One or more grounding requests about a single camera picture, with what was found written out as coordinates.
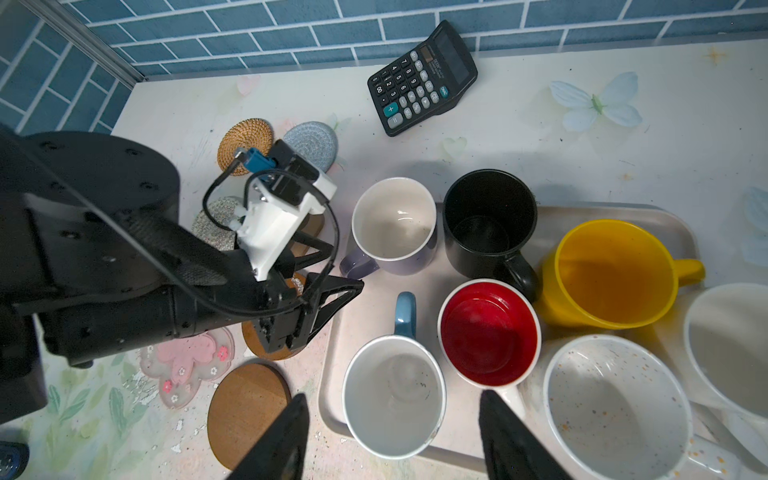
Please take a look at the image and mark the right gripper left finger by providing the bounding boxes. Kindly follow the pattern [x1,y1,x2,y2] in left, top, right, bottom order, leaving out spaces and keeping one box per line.
[228,393,310,480]

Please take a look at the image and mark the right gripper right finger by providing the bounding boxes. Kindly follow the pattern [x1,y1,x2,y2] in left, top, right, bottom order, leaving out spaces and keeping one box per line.
[479,390,571,480]

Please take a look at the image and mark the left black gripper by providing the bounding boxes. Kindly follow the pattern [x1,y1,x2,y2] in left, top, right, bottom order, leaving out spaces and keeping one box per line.
[251,236,364,354]

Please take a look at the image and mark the amber glossy round coaster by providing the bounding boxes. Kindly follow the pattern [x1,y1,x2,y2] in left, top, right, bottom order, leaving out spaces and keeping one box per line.
[241,272,313,362]

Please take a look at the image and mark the beige rectangular tray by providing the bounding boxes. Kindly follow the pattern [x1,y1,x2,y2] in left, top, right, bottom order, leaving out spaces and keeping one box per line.
[317,202,703,475]

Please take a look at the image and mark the lilac mug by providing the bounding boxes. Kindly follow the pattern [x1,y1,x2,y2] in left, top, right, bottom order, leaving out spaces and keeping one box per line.
[340,177,438,280]

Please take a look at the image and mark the pale woven round coaster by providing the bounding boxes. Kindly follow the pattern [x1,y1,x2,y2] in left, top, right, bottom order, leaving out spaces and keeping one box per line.
[191,196,242,251]

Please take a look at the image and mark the blue woven round coaster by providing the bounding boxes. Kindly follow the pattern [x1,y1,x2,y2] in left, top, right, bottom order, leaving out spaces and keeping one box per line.
[282,121,338,172]

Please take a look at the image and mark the pink flower coaster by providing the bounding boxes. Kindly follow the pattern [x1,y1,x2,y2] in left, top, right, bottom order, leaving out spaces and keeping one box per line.
[140,328,235,409]

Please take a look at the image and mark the tan rattan round coaster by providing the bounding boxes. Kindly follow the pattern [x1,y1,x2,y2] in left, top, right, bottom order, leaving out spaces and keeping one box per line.
[217,118,275,171]

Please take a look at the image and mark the brown paw print coaster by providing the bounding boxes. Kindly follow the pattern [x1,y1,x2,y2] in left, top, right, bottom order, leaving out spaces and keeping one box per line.
[291,215,325,257]

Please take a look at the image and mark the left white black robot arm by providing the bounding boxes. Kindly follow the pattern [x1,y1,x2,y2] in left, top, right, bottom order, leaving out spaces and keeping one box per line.
[1,128,364,422]

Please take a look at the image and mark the white mug front right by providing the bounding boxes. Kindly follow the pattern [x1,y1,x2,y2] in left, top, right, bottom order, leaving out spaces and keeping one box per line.
[519,334,749,479]

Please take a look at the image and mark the white mug red inside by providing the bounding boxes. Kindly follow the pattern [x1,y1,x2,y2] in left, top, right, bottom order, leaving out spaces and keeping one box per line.
[437,278,542,389]

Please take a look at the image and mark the light blue floral mug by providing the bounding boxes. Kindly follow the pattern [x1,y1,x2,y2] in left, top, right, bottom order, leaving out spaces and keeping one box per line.
[342,292,447,460]

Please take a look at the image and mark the black mug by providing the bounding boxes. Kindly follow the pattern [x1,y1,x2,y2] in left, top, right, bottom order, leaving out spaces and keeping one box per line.
[442,169,539,303]

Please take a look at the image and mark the yellow mug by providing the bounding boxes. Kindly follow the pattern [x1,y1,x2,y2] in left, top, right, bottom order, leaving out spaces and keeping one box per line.
[534,219,706,330]

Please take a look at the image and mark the black desk calculator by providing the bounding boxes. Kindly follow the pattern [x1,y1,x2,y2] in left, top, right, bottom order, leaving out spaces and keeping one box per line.
[367,20,478,137]

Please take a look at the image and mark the white mug far right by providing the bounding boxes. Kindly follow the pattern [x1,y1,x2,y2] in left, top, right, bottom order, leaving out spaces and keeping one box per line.
[686,283,767,474]

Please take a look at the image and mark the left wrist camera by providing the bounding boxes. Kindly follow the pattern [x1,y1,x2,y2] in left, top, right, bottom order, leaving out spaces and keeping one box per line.
[228,140,337,281]

